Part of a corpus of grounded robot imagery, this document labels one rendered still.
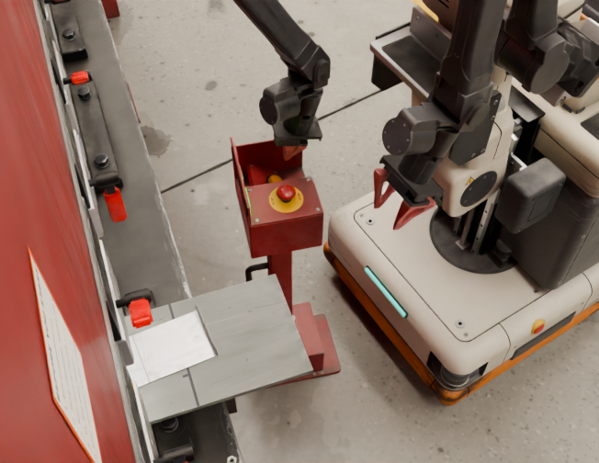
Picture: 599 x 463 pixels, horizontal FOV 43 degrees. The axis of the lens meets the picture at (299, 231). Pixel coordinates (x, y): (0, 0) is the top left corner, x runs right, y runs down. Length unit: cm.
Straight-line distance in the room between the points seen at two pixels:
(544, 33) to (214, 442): 79
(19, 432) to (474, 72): 94
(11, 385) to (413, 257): 190
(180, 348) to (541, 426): 135
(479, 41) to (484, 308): 111
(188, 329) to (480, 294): 110
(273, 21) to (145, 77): 174
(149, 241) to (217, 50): 180
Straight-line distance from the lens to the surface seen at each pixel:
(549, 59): 120
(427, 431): 220
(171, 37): 323
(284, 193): 156
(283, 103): 145
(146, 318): 83
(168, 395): 113
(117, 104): 169
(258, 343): 115
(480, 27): 107
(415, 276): 209
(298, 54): 142
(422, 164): 121
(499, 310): 208
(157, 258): 141
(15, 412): 27
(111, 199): 107
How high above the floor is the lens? 202
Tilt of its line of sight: 54 degrees down
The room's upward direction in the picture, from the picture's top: straight up
